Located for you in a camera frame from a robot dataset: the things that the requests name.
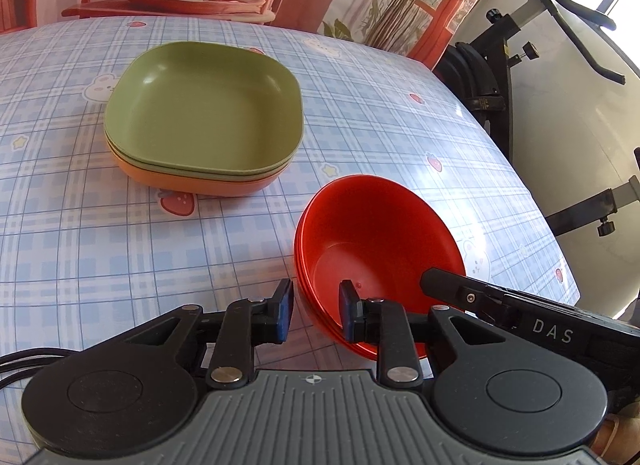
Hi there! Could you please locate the plaid cartoon tablecloth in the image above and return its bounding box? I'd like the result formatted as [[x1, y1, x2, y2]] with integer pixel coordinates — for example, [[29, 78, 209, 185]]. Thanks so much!
[[0, 15, 581, 461]]

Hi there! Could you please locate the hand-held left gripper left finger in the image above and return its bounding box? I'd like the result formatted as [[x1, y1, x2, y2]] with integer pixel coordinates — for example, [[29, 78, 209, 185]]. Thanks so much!
[[125, 279, 294, 390]]

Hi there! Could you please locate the red bowl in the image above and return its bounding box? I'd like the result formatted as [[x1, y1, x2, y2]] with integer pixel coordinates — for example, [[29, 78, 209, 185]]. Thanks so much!
[[293, 225, 431, 361], [295, 175, 467, 346]]

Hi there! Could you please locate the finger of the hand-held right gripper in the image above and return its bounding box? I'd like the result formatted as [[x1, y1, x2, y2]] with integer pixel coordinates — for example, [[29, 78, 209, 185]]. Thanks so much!
[[420, 268, 521, 331]]

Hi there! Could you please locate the light green square plate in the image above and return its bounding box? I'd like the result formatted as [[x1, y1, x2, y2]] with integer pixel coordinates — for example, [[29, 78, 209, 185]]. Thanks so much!
[[105, 135, 296, 179]]

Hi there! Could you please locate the black cable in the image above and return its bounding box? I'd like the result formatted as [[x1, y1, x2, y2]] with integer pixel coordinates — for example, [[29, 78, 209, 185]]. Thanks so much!
[[0, 347, 76, 391]]

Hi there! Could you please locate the black exercise bike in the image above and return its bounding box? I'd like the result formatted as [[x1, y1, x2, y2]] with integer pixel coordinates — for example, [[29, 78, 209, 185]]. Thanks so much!
[[432, 0, 640, 241]]

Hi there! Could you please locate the person's right hand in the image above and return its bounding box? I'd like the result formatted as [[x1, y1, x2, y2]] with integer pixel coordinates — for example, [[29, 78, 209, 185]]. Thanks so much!
[[597, 407, 640, 463]]

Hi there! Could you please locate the olive green square plate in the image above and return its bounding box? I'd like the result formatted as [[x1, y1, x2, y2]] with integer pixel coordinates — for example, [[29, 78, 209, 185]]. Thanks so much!
[[104, 41, 304, 170]]

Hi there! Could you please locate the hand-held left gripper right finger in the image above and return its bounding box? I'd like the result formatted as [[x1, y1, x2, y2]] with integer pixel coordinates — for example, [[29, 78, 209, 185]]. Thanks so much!
[[339, 281, 493, 388]]

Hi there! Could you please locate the orange square plate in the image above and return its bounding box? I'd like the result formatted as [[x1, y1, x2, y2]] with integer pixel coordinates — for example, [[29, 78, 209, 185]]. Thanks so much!
[[107, 142, 293, 198]]

